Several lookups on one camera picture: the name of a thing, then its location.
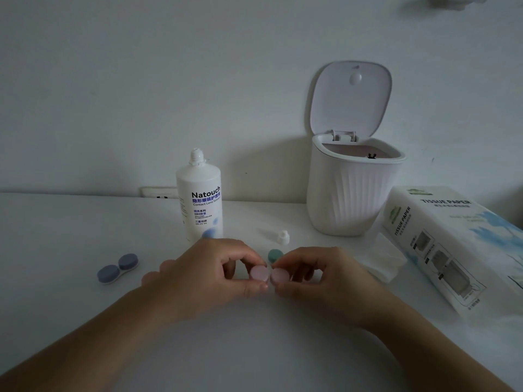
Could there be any white ribbed mini trash bin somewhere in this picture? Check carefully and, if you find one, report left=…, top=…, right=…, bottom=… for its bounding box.
left=307, top=60, right=408, bottom=237

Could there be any person's left hand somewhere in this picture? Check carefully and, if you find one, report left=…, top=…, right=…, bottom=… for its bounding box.
left=142, top=238, right=269, bottom=324

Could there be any person's right hand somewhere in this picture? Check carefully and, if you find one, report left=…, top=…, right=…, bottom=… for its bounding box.
left=272, top=246, right=394, bottom=328

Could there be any pink contact lens case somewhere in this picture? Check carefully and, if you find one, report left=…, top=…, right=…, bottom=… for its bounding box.
left=250, top=264, right=291, bottom=286

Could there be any white lens solution bottle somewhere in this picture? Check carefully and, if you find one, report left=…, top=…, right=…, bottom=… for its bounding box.
left=176, top=148, right=224, bottom=244

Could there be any person's right forearm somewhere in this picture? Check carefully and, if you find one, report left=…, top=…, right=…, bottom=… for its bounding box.
left=360, top=296, right=523, bottom=392

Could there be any small clear dropper bottle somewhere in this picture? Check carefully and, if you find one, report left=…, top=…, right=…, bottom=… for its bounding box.
left=257, top=228, right=292, bottom=244

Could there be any white tissue sheet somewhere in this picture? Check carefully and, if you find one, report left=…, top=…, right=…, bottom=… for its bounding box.
left=360, top=232, right=408, bottom=282

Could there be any person's left forearm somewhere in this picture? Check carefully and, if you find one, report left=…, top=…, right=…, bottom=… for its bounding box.
left=0, top=287, right=182, bottom=392

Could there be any white wall power outlet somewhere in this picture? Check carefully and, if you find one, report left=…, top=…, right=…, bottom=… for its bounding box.
left=141, top=186, right=180, bottom=200

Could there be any blue contact lens case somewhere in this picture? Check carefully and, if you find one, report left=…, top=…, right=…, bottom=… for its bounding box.
left=97, top=253, right=142, bottom=286

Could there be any white tissue paper box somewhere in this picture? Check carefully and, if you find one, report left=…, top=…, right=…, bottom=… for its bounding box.
left=382, top=185, right=523, bottom=321

